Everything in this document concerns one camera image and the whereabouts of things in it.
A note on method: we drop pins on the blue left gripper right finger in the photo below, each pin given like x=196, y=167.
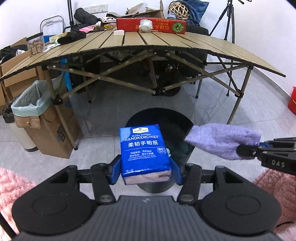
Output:
x=176, y=171

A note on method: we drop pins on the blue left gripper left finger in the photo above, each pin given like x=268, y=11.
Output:
x=114, y=170

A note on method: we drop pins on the blue handkerchief tissue pack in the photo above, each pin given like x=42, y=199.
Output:
x=144, y=156

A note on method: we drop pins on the purple knitted cloth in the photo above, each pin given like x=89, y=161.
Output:
x=221, y=139

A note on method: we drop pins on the white wedge sponge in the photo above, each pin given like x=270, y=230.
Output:
x=119, y=33

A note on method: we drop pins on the black round trash bin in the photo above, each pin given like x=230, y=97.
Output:
x=174, y=126

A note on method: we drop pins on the red bucket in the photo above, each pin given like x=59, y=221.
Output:
x=292, y=101

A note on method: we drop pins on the cardboard box with green liner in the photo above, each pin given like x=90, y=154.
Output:
x=34, y=111

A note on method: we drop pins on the tan folding slat table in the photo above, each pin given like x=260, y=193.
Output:
x=207, y=55

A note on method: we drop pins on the black cloth on table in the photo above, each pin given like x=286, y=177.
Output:
x=71, y=37

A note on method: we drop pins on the black suitcase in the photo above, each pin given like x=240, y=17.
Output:
x=197, y=29

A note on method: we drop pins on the yellow small carton box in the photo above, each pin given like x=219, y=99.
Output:
x=54, y=39

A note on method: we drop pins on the red fruit cardboard box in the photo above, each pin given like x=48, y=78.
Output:
x=159, y=25

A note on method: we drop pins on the black folding cart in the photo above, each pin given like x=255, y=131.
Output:
x=72, y=25

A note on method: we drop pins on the clear jar of snacks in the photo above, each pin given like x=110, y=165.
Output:
x=35, y=43

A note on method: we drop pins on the woven rattan ball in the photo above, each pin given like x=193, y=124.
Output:
x=180, y=10

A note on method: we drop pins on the open brown cardboard box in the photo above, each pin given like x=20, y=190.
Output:
x=144, y=10

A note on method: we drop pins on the dark blue fabric bag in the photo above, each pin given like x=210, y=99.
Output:
x=196, y=10

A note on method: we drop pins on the black bag by wall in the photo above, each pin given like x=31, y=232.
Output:
x=84, y=17

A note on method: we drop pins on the white wall socket panel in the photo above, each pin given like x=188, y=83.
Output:
x=103, y=8

